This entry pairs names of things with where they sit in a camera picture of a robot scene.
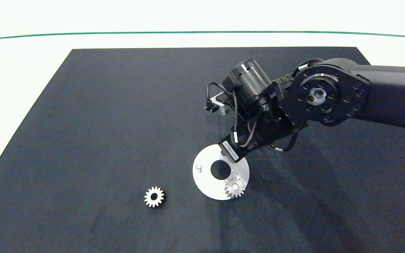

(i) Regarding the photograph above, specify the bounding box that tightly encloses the black cable with white tag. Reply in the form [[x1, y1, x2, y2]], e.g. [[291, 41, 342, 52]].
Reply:
[[297, 58, 325, 72], [270, 122, 308, 153]]

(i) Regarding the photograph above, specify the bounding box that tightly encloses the boxy silver wrist camera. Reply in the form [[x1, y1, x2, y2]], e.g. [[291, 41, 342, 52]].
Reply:
[[206, 92, 232, 115]]

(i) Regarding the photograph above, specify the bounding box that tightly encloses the small steel planetary gear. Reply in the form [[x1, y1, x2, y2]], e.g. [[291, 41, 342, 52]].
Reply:
[[144, 186, 166, 208], [224, 177, 246, 199]]

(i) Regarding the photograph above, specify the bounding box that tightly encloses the black camera cable loop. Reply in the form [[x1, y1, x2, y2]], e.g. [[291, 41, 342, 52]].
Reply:
[[206, 82, 234, 106]]

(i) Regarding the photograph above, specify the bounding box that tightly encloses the round white carrier plate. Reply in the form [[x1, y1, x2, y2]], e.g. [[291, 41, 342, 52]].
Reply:
[[192, 143, 250, 201]]

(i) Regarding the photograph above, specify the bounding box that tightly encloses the dark rectangular work mat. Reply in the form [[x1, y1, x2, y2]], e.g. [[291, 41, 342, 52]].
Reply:
[[0, 47, 405, 253]]

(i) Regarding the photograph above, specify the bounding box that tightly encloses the braided black cable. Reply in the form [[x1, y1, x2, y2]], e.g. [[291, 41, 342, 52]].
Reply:
[[232, 90, 259, 148]]

